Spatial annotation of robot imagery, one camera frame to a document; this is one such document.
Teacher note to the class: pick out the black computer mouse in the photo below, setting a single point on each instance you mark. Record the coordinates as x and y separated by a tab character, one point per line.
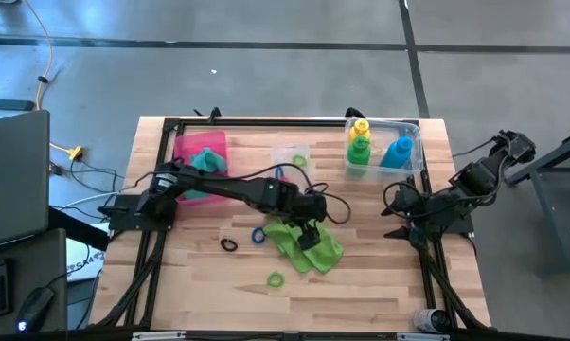
31	310

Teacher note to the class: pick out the pink plastic tray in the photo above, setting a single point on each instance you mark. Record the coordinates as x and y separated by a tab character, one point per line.
190	142

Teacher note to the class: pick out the small clear plastic bin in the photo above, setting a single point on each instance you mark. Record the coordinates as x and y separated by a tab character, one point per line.
290	154

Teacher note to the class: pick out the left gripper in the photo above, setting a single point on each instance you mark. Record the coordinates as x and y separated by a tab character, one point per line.
308	208

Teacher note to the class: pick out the black metal stand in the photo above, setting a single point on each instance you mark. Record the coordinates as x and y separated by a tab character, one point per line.
559	152

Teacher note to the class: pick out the teal microfibre cloth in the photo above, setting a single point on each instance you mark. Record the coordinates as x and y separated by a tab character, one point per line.
209	161

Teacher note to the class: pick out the black flat bar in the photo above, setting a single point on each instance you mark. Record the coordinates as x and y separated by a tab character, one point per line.
5	104

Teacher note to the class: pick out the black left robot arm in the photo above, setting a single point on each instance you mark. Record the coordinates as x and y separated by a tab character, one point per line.
228	187

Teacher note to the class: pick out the black aluminium table frame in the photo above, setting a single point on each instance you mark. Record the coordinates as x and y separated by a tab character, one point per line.
290	122

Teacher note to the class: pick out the white drink can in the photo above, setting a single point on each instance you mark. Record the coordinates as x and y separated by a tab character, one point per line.
429	320

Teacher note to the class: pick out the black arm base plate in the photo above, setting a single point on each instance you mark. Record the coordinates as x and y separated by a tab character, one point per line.
460	225
121	220

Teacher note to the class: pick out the grey computer monitor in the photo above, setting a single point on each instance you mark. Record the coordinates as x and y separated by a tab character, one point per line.
15	175

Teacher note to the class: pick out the large clear plastic bin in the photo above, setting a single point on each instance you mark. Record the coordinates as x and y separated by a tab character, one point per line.
384	128

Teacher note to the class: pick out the silver aluminium bracket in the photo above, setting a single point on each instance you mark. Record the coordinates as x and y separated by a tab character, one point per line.
422	336
159	335

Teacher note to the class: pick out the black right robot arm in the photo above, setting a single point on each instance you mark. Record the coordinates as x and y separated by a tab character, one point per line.
479	177

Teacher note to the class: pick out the blue sports bottle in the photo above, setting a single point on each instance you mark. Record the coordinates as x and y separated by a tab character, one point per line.
396	154

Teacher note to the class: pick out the white printed sheet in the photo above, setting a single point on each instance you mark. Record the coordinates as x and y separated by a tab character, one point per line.
83	265

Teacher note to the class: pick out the green microfibre cloth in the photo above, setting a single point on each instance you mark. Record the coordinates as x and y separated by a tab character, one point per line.
285	237

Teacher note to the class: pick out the black curved clamp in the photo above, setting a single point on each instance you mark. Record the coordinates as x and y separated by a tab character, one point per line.
214	113
354	113

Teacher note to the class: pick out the yellow sports bottle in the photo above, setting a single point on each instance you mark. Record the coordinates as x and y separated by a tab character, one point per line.
361	129

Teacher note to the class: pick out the green sports bottle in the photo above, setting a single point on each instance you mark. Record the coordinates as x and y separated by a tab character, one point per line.
360	151

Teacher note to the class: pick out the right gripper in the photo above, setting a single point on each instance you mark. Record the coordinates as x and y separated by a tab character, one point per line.
422	210

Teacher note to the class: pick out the dark grey desk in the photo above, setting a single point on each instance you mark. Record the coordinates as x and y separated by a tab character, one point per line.
39	265

